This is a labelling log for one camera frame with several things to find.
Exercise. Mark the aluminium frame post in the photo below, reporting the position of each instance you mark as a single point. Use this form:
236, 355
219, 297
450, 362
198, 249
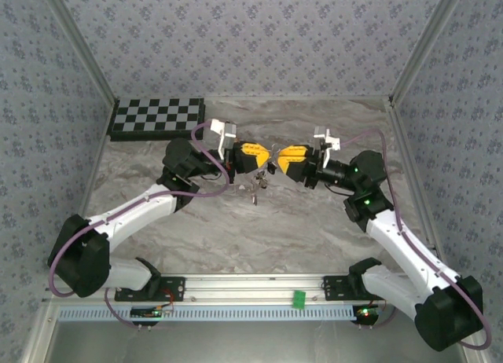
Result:
425, 45
80, 45

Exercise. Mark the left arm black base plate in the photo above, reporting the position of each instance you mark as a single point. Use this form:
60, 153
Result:
173, 290

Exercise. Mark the left circuit board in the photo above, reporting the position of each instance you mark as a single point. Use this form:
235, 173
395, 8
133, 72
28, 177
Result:
146, 312

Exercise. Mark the right circuit board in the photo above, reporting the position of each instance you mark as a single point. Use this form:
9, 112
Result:
368, 312

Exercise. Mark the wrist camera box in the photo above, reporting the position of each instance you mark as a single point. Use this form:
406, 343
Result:
320, 132
230, 130

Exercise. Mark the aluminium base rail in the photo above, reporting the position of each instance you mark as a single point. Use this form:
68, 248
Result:
243, 288

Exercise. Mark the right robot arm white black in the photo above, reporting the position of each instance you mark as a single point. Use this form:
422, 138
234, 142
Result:
448, 320

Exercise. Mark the circuit board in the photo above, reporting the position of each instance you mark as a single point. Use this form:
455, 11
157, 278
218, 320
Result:
368, 312
146, 312

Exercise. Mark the grey metal sheet panel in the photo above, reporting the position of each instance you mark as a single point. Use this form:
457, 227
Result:
251, 343

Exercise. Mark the green block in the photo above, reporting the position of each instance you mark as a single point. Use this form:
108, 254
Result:
299, 299

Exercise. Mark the black grey checkerboard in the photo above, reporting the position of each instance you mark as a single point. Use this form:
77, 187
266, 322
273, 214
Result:
157, 117

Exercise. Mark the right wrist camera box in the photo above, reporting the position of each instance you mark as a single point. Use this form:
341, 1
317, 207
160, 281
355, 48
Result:
320, 132

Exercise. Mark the aluminium side rail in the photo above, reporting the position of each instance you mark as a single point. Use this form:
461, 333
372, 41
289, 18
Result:
410, 162
97, 162

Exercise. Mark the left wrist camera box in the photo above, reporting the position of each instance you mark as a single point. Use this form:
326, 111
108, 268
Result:
230, 130

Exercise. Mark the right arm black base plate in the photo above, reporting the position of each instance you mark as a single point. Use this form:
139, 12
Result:
334, 290

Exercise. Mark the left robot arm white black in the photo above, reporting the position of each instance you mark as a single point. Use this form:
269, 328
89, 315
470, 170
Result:
84, 265

